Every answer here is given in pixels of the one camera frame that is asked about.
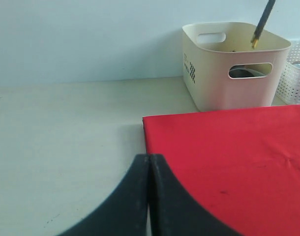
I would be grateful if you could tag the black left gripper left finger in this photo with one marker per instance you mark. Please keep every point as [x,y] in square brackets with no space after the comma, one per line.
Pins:
[124,212]

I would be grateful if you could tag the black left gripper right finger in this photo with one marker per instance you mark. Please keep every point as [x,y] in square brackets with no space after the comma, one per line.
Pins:
[173,211]

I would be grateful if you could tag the red tablecloth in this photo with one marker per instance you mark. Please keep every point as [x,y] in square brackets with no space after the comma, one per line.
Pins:
[241,166]

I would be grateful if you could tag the stainless steel cup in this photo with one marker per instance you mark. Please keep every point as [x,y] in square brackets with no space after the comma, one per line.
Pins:
[240,71]

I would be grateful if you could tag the brown chopstick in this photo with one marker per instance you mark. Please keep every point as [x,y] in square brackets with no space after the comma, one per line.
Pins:
[262,22]

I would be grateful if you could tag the cream plastic bin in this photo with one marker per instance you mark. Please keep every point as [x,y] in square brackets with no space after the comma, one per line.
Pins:
[210,50]

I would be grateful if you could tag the white perforated plastic basket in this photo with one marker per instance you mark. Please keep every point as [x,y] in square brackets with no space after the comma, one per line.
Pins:
[288,89]

